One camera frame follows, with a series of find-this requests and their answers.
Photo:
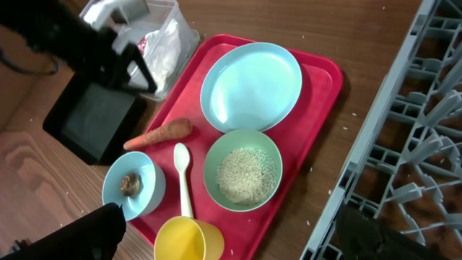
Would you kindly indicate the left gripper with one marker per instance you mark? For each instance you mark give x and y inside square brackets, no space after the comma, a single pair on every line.
[100,63]

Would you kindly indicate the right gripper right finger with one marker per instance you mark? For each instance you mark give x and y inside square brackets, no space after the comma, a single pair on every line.
[364,238]

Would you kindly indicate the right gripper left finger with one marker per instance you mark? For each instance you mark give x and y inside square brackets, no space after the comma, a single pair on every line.
[94,236]

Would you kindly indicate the brown mushroom piece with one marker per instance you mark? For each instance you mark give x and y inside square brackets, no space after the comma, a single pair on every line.
[130,185]

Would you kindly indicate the light blue bowl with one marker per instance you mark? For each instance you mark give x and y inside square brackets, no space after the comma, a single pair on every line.
[151,179]

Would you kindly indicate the yellow plastic cup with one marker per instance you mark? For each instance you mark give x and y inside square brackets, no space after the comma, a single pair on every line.
[184,238]

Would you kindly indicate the orange carrot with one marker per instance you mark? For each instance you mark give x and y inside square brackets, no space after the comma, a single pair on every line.
[176,129]

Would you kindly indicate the green bowl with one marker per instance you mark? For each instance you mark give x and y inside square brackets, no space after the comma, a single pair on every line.
[231,141]

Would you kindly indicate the white rice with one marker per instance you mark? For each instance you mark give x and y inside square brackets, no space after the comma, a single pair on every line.
[246,176]

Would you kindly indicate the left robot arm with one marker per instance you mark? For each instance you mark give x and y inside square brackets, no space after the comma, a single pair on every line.
[50,27]

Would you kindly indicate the grey dishwasher rack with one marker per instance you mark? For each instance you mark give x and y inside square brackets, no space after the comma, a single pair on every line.
[404,168]

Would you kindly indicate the clear plastic bin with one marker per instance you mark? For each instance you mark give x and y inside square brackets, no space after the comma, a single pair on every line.
[160,31]

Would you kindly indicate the black tray bin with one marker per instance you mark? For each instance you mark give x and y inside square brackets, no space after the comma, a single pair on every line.
[93,121]

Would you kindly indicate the white plastic spoon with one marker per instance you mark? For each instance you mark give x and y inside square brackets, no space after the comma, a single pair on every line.
[182,160]

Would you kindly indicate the light blue plate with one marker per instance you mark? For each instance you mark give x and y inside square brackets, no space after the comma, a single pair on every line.
[254,86]

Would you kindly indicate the red serving tray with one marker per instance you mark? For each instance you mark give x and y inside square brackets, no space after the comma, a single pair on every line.
[322,81]

